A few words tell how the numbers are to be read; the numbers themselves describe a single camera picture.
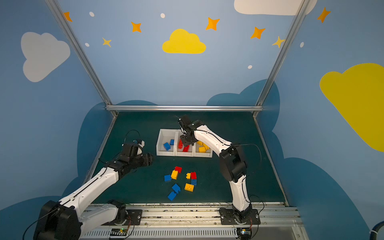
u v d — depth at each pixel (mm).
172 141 1034
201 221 735
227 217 743
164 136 1044
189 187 840
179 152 955
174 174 872
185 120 734
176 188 820
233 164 523
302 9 695
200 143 608
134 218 735
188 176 883
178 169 904
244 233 733
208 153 957
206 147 984
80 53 843
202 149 984
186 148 986
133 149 663
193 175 890
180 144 1006
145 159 761
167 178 869
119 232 731
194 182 844
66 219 391
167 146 1008
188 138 780
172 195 806
